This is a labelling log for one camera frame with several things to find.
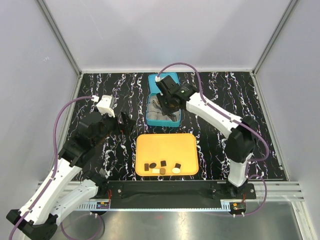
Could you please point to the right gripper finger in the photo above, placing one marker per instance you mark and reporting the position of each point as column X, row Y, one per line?
column 155, row 102
column 172, row 117

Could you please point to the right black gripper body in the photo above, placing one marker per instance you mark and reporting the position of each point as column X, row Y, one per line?
column 166, row 106

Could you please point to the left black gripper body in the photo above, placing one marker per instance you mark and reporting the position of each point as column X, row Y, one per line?
column 119, row 127

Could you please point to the dark square chocolate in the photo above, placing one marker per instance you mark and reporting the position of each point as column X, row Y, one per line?
column 163, row 163

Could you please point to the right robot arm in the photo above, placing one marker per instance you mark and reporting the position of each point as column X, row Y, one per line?
column 240, row 142

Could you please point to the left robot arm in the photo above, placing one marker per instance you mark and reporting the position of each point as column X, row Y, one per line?
column 75, row 176

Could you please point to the dark rectangular chocolate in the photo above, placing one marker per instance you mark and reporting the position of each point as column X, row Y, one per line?
column 146, row 167

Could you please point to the dark oval chocolate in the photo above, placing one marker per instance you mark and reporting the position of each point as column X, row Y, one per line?
column 152, row 165

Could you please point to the white round chocolate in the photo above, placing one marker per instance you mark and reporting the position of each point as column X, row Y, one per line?
column 176, row 170

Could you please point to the white rectangular chocolate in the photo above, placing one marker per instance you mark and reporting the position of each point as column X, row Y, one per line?
column 155, row 171

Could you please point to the brown round chocolate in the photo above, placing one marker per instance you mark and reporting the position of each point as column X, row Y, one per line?
column 162, row 171

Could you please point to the teal tin box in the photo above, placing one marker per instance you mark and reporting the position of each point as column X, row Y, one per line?
column 154, row 117

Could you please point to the orange plastic tray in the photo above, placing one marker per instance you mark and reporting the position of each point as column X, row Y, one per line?
column 174, row 148

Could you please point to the left small circuit board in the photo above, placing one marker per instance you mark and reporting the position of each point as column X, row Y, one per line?
column 102, row 205

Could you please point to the small circuit board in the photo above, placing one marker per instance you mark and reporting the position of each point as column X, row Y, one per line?
column 239, row 206
column 102, row 205

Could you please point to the right small circuit board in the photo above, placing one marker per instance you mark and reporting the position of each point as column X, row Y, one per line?
column 239, row 206

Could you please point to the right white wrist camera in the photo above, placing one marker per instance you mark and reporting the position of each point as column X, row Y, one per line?
column 158, row 78

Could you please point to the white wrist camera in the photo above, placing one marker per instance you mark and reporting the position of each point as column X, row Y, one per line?
column 106, row 106
column 158, row 78

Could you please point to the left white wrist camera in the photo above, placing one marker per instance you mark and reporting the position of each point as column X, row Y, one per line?
column 106, row 106

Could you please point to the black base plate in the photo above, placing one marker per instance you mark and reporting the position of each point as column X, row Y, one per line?
column 176, row 194

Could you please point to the white slotted cable duct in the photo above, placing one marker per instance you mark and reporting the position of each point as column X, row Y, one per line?
column 87, row 206

